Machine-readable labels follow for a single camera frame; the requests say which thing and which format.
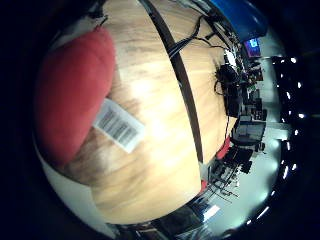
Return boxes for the red and white plush toy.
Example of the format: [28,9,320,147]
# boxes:
[34,26,147,165]

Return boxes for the dark strip across table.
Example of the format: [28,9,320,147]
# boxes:
[139,0,205,164]

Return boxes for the red office chair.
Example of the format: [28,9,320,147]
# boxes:
[215,135,232,160]

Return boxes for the computer monitor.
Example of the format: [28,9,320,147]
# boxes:
[244,37,262,58]

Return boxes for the blue panel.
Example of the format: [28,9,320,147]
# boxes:
[213,0,269,42]

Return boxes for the black cable on table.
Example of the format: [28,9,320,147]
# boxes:
[167,14,228,58]

